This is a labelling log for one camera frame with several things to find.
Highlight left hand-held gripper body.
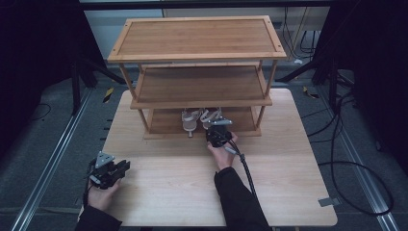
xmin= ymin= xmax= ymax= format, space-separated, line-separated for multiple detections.
xmin=89 ymin=150 xmax=120 ymax=190

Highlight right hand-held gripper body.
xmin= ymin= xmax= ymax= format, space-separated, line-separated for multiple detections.
xmin=203 ymin=117 xmax=234 ymax=149

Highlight white heeled shoe jewelled toe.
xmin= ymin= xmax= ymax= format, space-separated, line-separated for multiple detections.
xmin=199 ymin=107 xmax=223 ymax=130

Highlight white heeled shoe plain toe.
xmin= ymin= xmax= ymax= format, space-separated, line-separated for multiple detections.
xmin=181 ymin=108 xmax=204 ymax=139

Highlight wooden three-tier shoe rack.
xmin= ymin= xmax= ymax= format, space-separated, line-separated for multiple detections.
xmin=107 ymin=14 xmax=288 ymax=141

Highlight person's right hand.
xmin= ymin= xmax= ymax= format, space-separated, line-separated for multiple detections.
xmin=206 ymin=131 xmax=240 ymax=172

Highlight person's left hand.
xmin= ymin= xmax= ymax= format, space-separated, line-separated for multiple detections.
xmin=87 ymin=178 xmax=122 ymax=213

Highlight yellow black tape strip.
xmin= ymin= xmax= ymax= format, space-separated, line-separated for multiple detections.
xmin=102 ymin=87 xmax=115 ymax=104
xmin=301 ymin=85 xmax=320 ymax=100

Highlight black metal stand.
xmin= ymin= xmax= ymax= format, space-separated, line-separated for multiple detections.
xmin=274 ymin=59 xmax=355 ymax=112
xmin=69 ymin=56 xmax=127 ymax=116

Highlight dark curtain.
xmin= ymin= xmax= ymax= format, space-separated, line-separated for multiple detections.
xmin=312 ymin=0 xmax=408 ymax=176
xmin=0 ymin=0 xmax=107 ymax=155

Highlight left hand-held gripper black cable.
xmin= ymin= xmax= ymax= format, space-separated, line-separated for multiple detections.
xmin=82 ymin=159 xmax=96 ymax=209

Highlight hand-held gripper black cable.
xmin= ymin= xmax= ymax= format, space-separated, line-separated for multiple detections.
xmin=214 ymin=128 xmax=258 ymax=197
xmin=82 ymin=159 xmax=96 ymax=209

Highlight right hand-held gripper black cable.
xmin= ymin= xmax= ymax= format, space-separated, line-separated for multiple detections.
xmin=214 ymin=128 xmax=258 ymax=197

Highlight aluminium floor rail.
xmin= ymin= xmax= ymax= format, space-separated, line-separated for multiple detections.
xmin=10 ymin=88 xmax=94 ymax=231
xmin=316 ymin=86 xmax=400 ymax=231

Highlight thin black floor cable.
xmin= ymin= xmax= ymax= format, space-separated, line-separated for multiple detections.
xmin=28 ymin=102 xmax=53 ymax=123

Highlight bundle of black floor cables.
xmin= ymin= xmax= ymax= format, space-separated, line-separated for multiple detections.
xmin=300 ymin=90 xmax=358 ymax=143

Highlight hanging black wall cables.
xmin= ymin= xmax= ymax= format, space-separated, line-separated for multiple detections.
xmin=281 ymin=6 xmax=319 ymax=61

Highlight looped black floor cable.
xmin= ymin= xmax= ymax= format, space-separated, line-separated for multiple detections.
xmin=317 ymin=160 xmax=395 ymax=217

